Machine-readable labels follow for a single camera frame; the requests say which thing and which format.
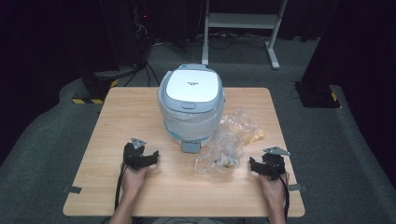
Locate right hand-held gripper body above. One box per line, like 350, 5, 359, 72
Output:
262, 146, 291, 182

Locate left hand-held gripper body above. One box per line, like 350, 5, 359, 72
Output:
122, 137, 148, 172

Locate plastic bag with yellow contents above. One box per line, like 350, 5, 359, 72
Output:
219, 107, 266, 147

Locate clear plastic bag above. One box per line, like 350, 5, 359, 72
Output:
194, 126, 246, 175

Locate white plastic bin liner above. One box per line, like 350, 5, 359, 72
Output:
158, 105, 224, 141

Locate white pedal trash can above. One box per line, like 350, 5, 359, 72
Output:
156, 63, 226, 154

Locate person's left hand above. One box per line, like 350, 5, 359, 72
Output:
120, 163, 149, 201

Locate person's right hand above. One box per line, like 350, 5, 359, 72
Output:
258, 172, 290, 207

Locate grey tape piece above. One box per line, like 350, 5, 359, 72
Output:
288, 183, 308, 192
63, 185, 83, 194

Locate black base with striped edge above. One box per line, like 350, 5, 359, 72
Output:
293, 80, 343, 109
71, 69, 120, 105

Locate white metal stand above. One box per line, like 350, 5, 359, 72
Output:
201, 0, 290, 71

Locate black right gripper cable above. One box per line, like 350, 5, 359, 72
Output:
277, 173, 291, 224

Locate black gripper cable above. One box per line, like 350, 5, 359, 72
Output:
113, 163, 129, 211
277, 173, 291, 224

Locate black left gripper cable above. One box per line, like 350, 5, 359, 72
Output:
113, 163, 129, 211

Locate black floor cables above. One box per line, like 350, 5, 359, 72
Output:
123, 61, 162, 89

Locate tangled cables under stand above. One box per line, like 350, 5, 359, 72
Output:
195, 30, 269, 51

